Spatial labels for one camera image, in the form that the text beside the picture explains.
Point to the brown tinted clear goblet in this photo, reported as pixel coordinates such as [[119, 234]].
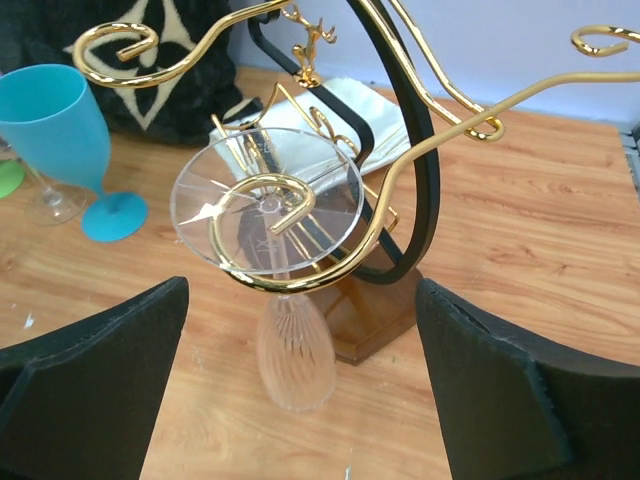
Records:
[[56, 203]]

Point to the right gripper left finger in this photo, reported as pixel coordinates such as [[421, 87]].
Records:
[[81, 402]]

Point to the black floral plush pillow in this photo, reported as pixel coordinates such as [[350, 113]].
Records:
[[176, 112]]

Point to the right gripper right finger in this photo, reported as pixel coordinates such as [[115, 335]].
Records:
[[515, 405]]

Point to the tall clear champagne flute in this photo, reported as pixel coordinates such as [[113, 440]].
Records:
[[276, 203]]

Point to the folded cream cloth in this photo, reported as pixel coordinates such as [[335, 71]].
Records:
[[301, 116]]

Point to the green plastic goblet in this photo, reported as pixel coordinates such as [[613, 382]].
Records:
[[12, 176]]

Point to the blue plastic goblet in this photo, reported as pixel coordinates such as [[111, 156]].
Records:
[[51, 118]]

